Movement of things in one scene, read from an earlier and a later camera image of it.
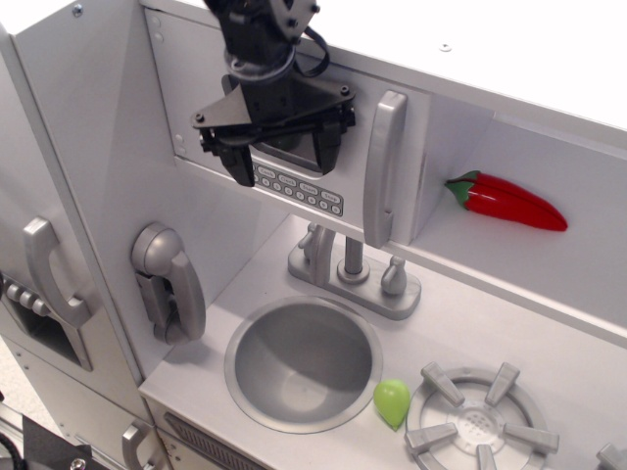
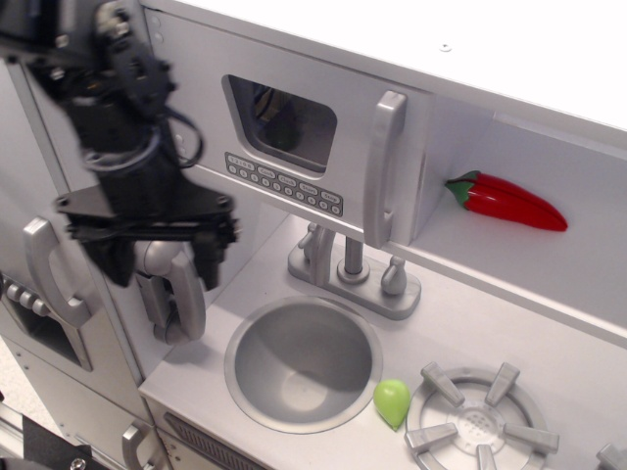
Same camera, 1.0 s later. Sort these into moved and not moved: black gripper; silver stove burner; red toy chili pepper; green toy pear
Moved: black gripper
Not moved: green toy pear; red toy chili pepper; silver stove burner
